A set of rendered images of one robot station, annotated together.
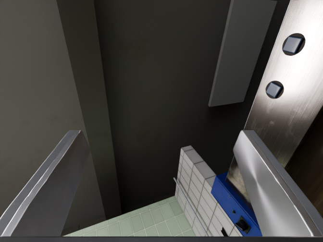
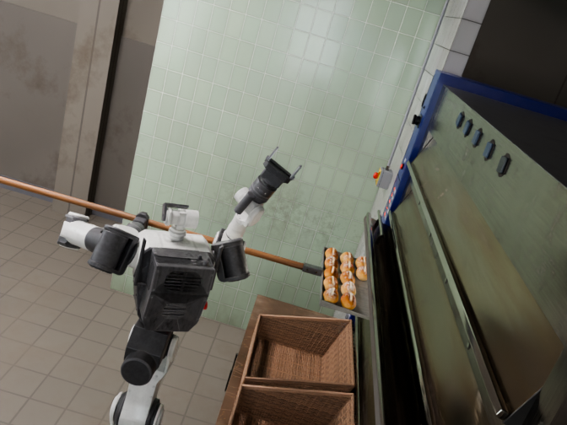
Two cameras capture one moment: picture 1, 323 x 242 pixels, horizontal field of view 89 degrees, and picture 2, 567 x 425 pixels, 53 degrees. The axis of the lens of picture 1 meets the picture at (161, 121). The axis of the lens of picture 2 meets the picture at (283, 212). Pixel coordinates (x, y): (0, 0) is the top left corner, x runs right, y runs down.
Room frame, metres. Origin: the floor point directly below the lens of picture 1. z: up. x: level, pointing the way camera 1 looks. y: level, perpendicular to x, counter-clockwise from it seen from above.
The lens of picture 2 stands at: (-1.60, -1.17, 2.31)
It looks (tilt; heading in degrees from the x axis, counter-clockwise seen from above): 21 degrees down; 34
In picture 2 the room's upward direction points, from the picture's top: 17 degrees clockwise
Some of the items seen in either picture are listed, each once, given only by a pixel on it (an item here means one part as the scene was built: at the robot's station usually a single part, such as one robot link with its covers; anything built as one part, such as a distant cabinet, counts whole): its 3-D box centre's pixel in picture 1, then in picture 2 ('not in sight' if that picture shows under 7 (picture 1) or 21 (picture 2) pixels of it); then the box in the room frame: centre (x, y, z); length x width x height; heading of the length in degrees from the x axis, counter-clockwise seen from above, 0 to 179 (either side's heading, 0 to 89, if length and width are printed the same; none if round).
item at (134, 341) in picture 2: not in sight; (149, 343); (-0.33, 0.09, 1.00); 0.28 x 0.13 x 0.18; 34
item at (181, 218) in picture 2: not in sight; (181, 221); (-0.26, 0.14, 1.47); 0.10 x 0.07 x 0.09; 150
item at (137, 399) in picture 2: not in sight; (144, 379); (-0.27, 0.13, 0.78); 0.18 x 0.15 x 0.47; 124
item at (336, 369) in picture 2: not in sight; (298, 358); (0.51, -0.08, 0.72); 0.56 x 0.49 x 0.28; 35
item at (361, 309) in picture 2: not in sight; (359, 283); (0.59, -0.20, 1.19); 0.55 x 0.36 x 0.03; 35
